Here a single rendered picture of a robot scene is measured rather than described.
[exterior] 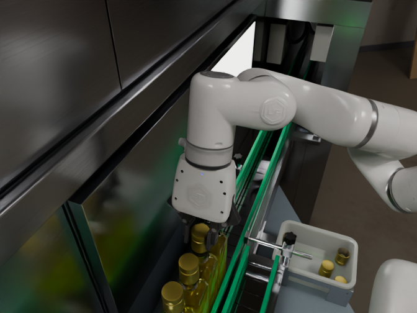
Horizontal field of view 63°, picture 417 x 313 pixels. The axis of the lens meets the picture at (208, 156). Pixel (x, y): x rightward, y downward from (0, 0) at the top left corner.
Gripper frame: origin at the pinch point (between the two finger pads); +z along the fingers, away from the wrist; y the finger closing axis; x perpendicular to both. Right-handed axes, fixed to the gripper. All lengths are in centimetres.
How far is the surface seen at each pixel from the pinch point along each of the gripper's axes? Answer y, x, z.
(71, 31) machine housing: -14.7, -12.5, -33.3
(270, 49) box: -14, 113, -19
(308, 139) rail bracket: 12, 86, 9
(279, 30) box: -11, 111, -28
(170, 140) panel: -11.9, 10.2, -11.8
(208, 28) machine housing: -13.6, 30.5, -32.0
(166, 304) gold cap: -0.1, -12.4, 5.1
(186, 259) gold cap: -0.1, -5.5, 1.7
